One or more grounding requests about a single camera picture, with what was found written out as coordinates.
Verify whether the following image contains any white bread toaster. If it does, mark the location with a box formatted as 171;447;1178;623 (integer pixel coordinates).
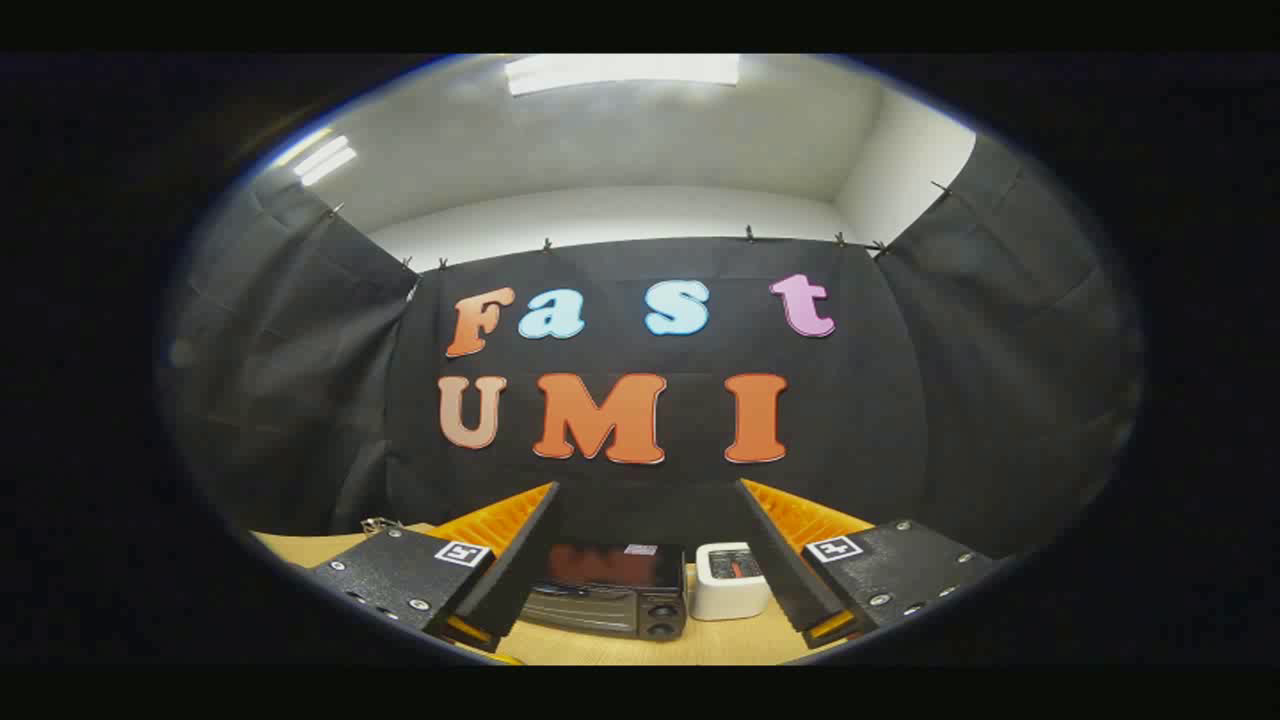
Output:
690;543;771;621

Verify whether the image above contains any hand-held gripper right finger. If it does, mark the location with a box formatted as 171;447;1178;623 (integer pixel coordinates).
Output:
738;479;1001;649

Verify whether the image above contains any large ceiling light panel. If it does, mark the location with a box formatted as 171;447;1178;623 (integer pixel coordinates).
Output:
505;55;741;97

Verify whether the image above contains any black backdrop cloth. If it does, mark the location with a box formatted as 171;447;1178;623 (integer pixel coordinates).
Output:
158;135;1144;561

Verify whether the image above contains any black toaster oven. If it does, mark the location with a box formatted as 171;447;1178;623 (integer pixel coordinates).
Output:
520;542;689;641

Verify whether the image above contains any small ceiling light panel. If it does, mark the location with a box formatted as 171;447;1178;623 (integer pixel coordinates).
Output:
294;135;358;187

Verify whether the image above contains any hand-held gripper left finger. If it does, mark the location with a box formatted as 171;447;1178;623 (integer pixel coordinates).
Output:
308;482;562;653

